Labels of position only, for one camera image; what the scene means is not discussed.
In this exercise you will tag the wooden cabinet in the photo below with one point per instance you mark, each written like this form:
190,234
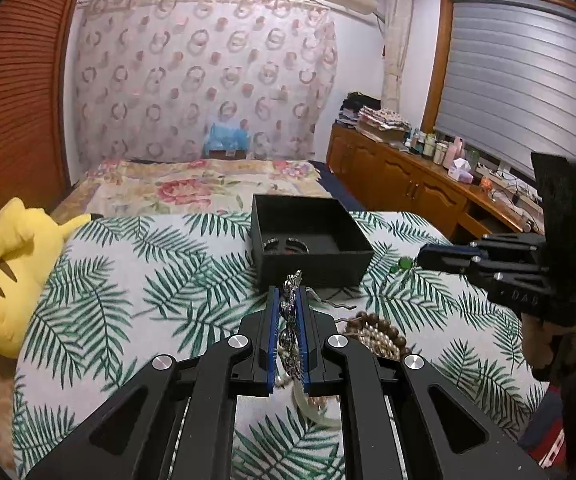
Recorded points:
392,175

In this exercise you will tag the grey window blind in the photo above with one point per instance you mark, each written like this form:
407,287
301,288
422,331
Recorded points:
512,70

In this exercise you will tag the leaf print blanket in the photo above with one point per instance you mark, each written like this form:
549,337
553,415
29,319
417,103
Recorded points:
133,280

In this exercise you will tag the pink tissue box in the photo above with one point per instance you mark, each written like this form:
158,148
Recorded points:
461,169

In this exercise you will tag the dark bangle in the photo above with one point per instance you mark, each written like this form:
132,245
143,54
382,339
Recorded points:
274,246
299,245

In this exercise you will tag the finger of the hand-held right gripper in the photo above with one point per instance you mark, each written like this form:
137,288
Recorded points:
510,242
447,261

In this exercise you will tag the black jewelry box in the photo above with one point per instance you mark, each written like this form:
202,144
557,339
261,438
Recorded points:
318,252

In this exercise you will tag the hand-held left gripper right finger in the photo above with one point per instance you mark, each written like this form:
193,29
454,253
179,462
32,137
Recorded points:
304,345

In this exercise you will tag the silver hairpin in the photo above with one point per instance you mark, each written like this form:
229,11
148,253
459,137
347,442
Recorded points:
335,305

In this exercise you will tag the person's right hand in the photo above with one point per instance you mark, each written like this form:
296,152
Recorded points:
542,345

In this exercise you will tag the pale jade bangle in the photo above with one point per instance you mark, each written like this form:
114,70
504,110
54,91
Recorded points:
318,407

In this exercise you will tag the stack of folded cloths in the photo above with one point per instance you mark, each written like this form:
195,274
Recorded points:
375,117

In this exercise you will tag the circle patterned wall cloth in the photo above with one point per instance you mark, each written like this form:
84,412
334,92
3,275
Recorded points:
193,75

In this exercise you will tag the row of bottles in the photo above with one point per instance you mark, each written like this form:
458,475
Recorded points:
432,146

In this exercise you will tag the ribbed wooden wardrobe door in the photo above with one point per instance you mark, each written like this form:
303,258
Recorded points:
15,110

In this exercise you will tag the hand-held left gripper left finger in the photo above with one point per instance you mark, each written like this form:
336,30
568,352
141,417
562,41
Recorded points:
271,345

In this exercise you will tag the beige wrapped pipe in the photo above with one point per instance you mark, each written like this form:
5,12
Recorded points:
396,45

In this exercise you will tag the blue bag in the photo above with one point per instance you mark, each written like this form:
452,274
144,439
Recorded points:
228,135

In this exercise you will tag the floral bed sheet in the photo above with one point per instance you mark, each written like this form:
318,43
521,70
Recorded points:
178,185

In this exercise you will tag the yellow plush toy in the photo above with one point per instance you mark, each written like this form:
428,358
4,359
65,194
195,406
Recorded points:
10,280

